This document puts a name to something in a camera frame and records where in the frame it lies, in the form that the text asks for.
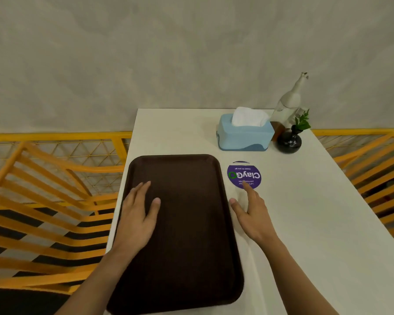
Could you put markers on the person's right forearm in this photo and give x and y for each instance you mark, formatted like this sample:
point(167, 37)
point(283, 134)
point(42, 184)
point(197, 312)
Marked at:
point(298, 278)

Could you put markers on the person's left thumb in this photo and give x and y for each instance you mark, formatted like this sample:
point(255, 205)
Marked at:
point(153, 211)

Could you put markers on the yellow slatted chair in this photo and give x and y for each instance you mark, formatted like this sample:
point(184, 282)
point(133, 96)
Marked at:
point(36, 200)
point(381, 180)

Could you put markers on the white tissue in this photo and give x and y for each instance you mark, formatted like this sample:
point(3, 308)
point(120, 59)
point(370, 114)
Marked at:
point(249, 116)

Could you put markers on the round purple sticker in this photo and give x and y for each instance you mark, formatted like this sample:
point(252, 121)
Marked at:
point(244, 172)

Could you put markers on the light blue tissue box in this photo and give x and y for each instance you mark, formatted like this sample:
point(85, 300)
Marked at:
point(244, 137)

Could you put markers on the person's right hand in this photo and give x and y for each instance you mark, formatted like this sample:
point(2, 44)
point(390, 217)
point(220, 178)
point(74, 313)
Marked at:
point(254, 219)

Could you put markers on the person's left forearm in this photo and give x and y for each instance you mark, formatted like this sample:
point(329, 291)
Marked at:
point(101, 282)

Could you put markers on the person's right thumb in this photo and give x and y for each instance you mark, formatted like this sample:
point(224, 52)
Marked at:
point(238, 210)

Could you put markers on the green plant sprig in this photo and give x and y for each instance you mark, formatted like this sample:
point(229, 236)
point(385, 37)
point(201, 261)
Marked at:
point(302, 121)

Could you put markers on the dark brown plastic tray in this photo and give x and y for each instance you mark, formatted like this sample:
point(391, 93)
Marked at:
point(190, 246)

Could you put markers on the small black vase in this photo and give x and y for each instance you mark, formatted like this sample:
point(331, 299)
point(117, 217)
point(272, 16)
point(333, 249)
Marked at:
point(289, 142)

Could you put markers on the yellow metal mesh railing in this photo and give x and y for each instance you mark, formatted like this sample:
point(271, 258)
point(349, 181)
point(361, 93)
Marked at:
point(354, 131)
point(52, 137)

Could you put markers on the person's left hand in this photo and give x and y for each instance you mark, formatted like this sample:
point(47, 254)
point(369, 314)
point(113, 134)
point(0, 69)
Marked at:
point(136, 223)

